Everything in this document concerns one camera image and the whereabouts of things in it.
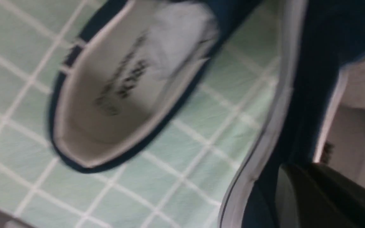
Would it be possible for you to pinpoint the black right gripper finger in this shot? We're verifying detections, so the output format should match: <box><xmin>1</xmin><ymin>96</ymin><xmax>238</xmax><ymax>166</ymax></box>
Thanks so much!
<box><xmin>275</xmin><ymin>163</ymin><xmax>365</xmax><ymax>228</ymax></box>

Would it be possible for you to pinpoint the navy slip-on shoe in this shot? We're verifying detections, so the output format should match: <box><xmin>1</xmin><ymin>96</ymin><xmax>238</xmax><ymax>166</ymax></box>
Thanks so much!
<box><xmin>217</xmin><ymin>0</ymin><xmax>365</xmax><ymax>228</ymax></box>
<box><xmin>48</xmin><ymin>0</ymin><xmax>260</xmax><ymax>174</ymax></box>

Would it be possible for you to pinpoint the green checkered floor mat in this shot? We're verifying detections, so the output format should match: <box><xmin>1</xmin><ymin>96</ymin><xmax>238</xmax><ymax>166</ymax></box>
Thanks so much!
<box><xmin>0</xmin><ymin>0</ymin><xmax>284</xmax><ymax>228</ymax></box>

